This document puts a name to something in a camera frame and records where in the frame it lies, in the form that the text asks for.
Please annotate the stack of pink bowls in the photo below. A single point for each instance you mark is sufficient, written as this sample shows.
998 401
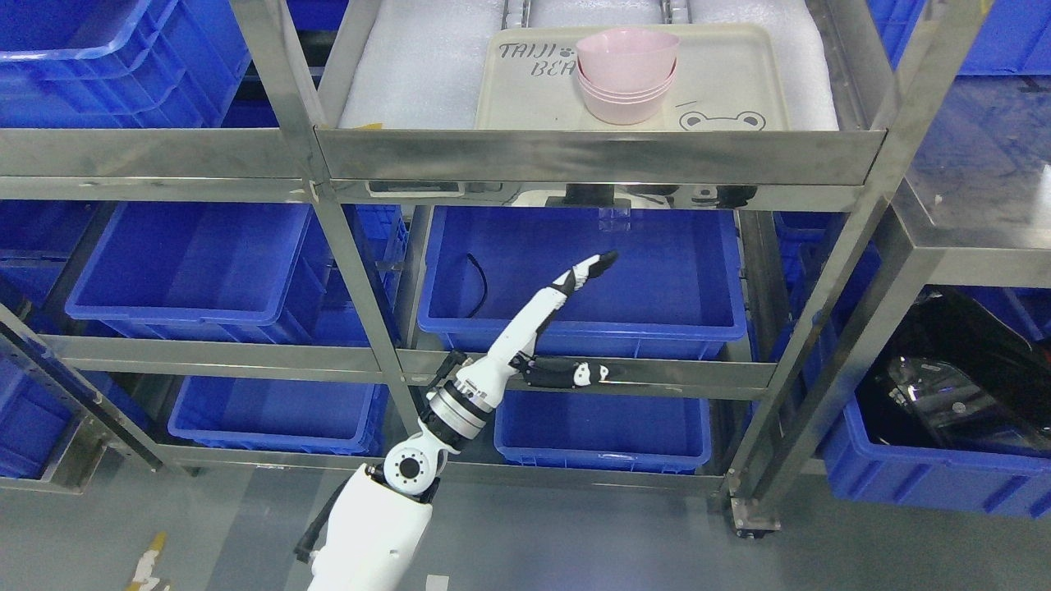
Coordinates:
625 74

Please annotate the blue bin holding helmet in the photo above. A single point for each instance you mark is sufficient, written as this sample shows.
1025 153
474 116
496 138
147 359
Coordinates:
980 482

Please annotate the steel shelf rack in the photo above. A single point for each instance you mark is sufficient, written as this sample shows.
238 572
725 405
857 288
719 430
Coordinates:
105 102

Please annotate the blue bin shelf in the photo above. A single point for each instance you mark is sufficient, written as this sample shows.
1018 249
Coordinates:
603 431
248 272

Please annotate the blue bin left shelf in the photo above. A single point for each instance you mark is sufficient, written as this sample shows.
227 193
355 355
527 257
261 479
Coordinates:
248 272

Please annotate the black motorcycle helmet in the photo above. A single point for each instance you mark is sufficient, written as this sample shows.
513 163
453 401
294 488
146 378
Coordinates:
957 374

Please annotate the blue bin with cable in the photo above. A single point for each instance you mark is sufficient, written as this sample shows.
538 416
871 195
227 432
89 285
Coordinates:
583 287

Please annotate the beige bear tray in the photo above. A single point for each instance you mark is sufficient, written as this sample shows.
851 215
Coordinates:
726 80

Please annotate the blue bin lower shelf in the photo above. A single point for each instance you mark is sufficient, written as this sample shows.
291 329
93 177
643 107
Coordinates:
603 431

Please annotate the steel work table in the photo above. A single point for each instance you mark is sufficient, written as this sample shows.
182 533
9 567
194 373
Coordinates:
978 190

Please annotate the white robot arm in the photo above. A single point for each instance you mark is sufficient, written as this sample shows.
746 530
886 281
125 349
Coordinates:
369 530

